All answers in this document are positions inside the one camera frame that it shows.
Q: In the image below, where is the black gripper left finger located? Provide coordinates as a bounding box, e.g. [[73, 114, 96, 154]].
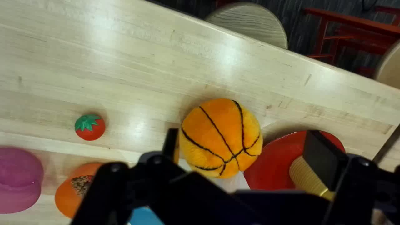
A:
[[162, 127, 178, 162]]

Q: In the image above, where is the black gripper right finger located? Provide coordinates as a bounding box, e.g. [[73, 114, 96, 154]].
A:
[[302, 129, 347, 191]]

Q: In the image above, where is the white paper towel roll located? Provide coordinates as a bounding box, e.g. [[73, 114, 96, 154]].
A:
[[178, 157, 251, 193]]

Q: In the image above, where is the yellow ribbed cup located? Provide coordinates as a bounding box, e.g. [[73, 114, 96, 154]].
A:
[[288, 156, 334, 199]]

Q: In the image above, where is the orange plush basketball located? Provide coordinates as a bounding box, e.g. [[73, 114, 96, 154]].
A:
[[178, 98, 262, 178]]

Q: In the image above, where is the red plastic plate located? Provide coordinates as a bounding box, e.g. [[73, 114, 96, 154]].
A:
[[242, 128, 346, 192]]

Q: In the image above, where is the blue plastic bowl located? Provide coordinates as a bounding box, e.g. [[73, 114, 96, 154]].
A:
[[128, 207, 163, 225]]

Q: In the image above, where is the red toy strawberry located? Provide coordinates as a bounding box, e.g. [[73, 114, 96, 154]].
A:
[[74, 113, 106, 141]]

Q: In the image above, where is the orange plastic bowl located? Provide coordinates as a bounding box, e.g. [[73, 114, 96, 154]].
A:
[[54, 162, 101, 218]]

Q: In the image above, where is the red wooden chair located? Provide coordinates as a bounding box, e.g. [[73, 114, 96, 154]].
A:
[[303, 6, 400, 63]]

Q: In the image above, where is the round beige stool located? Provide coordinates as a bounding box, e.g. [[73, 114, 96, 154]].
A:
[[206, 2, 288, 48]]

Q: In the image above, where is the pink plastic bowl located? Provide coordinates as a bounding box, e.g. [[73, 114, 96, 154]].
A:
[[0, 146, 43, 213]]

